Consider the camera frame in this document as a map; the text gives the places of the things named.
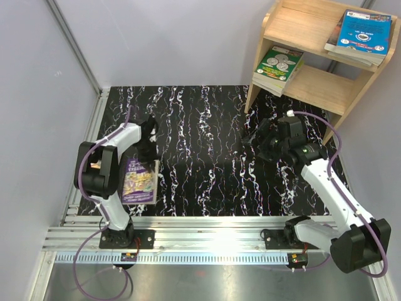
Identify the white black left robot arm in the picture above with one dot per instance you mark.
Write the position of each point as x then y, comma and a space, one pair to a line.
97, 175

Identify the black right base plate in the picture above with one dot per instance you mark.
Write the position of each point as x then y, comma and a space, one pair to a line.
275, 240

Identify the blue paperback book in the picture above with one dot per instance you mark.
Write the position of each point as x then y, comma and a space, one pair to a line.
364, 36

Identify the purple 52-storey treehouse book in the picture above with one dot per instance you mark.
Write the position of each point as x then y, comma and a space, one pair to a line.
140, 182

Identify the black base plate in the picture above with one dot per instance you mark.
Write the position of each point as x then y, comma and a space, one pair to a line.
275, 240
129, 239

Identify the green paperback book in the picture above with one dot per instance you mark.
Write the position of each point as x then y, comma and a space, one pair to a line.
278, 67

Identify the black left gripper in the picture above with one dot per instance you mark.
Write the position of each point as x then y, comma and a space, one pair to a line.
151, 157

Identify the slotted cable duct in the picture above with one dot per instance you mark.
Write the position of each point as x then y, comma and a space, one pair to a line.
181, 258

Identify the dark tale of two cities book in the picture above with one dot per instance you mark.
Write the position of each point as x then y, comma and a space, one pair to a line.
333, 40

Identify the blue 26-storey treehouse book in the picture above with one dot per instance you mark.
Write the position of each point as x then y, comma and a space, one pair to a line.
269, 89

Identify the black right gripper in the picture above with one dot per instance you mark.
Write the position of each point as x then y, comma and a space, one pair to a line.
267, 130

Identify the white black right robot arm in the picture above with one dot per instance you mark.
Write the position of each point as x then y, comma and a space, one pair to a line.
359, 241

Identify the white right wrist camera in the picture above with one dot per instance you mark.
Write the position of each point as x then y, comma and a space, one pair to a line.
289, 113

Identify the aluminium mounting rail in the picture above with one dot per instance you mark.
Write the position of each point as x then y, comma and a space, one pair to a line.
223, 234

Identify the wooden bookshelf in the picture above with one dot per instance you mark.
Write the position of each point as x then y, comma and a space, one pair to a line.
333, 84

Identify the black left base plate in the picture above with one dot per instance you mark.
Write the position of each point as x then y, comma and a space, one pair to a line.
129, 239

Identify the green storey treehouse book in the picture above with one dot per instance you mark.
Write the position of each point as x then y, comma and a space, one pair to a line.
296, 73

